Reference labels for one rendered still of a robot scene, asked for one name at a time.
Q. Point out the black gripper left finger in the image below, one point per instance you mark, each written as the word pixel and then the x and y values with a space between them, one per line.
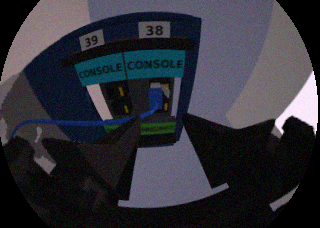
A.
pixel 111 158

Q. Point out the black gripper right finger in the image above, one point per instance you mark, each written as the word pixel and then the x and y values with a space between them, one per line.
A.
pixel 221 148

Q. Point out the blue cable with plug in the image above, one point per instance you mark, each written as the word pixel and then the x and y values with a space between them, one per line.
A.
pixel 155 102

